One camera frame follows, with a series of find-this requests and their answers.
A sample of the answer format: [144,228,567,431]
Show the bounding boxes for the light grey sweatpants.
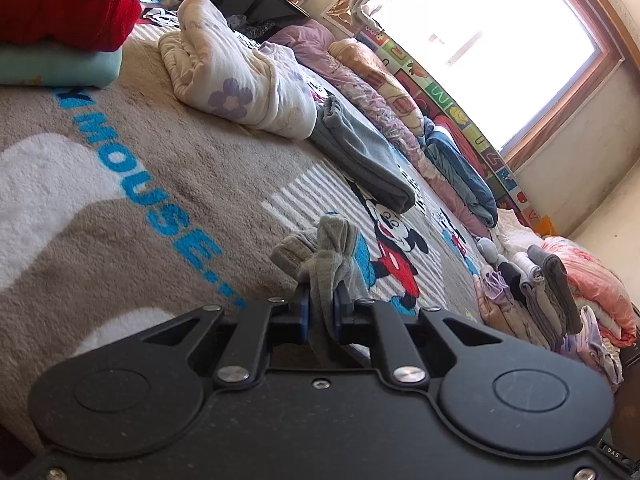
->
[270,214,370,366]

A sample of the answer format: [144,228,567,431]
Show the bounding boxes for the tan folded blanket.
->
[473,275,515,337]

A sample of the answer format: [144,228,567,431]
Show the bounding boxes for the floral folded sheet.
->
[478,266,549,349]

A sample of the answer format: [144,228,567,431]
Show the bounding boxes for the Mickey Mouse fleece blanket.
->
[1,26,483,466]

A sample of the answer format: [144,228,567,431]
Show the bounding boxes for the dark grey folded pants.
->
[310,94,416,214]

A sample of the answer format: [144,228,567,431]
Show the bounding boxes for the grey-green folded garment top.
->
[527,245,582,335]

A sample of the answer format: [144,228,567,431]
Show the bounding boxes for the colourful alphabet play mat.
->
[356,27,541,229]

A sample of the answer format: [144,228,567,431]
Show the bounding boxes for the pink folded quilt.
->
[542,236,637,348]

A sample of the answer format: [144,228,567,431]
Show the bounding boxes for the cream floral folded quilt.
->
[158,0,317,140]

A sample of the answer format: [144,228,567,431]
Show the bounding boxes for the purple floral quilt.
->
[269,20,489,237]

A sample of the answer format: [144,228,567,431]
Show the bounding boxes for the light blue folded blanket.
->
[0,44,122,88]

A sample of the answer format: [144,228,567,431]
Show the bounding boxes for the red folded garment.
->
[1,0,141,52]

